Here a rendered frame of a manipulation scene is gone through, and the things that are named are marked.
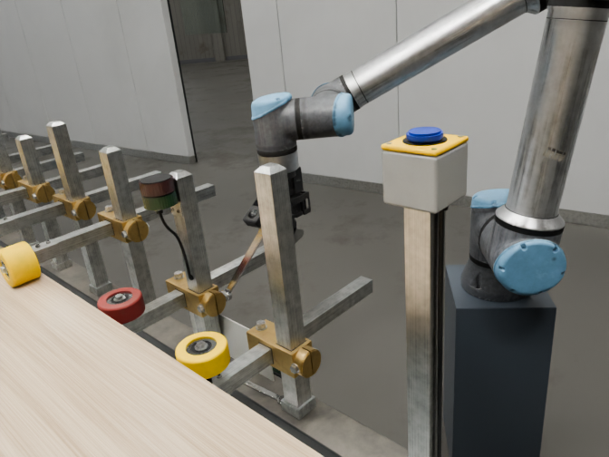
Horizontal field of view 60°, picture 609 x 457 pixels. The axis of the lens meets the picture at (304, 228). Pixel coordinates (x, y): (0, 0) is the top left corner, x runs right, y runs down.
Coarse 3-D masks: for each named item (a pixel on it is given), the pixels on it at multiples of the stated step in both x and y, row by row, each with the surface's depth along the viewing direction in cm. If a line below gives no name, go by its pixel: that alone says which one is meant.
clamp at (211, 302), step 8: (184, 272) 112; (168, 280) 109; (176, 280) 108; (184, 280) 108; (168, 288) 109; (176, 288) 107; (184, 288) 105; (208, 288) 104; (216, 288) 105; (184, 296) 105; (192, 296) 103; (200, 296) 102; (208, 296) 102; (216, 296) 102; (224, 296) 104; (192, 304) 104; (200, 304) 102; (208, 304) 101; (216, 304) 103; (224, 304) 104; (192, 312) 106; (200, 312) 102; (208, 312) 102; (216, 312) 103
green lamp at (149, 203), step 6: (174, 192) 93; (144, 198) 91; (150, 198) 91; (156, 198) 91; (162, 198) 91; (168, 198) 91; (174, 198) 93; (144, 204) 92; (150, 204) 91; (156, 204) 91; (162, 204) 91; (168, 204) 92; (174, 204) 93
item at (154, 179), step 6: (156, 174) 94; (162, 174) 94; (168, 174) 94; (144, 180) 91; (150, 180) 91; (156, 180) 91; (162, 180) 90; (180, 204) 95; (156, 210) 92; (162, 210) 94; (174, 210) 97; (180, 210) 96; (162, 216) 95; (180, 216) 96; (162, 222) 95; (168, 228) 96; (174, 234) 97; (180, 246) 99; (186, 258) 100; (186, 264) 100; (192, 276) 102
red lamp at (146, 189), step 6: (168, 180) 91; (144, 186) 90; (150, 186) 90; (156, 186) 90; (162, 186) 90; (168, 186) 91; (174, 186) 93; (144, 192) 91; (150, 192) 90; (156, 192) 90; (162, 192) 91; (168, 192) 91
